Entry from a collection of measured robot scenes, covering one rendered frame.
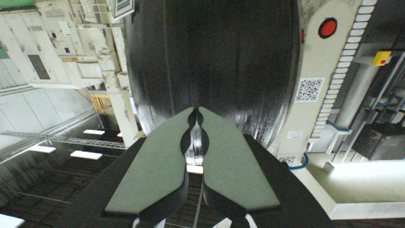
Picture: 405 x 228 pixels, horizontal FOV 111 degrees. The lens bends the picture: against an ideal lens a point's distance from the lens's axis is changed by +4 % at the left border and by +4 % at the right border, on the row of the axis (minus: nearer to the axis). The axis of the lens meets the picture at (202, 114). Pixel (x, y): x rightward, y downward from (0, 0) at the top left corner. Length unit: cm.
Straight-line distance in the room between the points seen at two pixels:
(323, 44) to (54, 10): 490
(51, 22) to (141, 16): 487
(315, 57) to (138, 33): 44
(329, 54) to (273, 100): 32
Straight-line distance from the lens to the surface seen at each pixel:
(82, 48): 461
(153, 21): 23
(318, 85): 54
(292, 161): 67
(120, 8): 28
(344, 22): 54
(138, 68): 23
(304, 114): 56
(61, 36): 499
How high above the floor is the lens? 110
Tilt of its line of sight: 26 degrees up
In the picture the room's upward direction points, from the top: 179 degrees clockwise
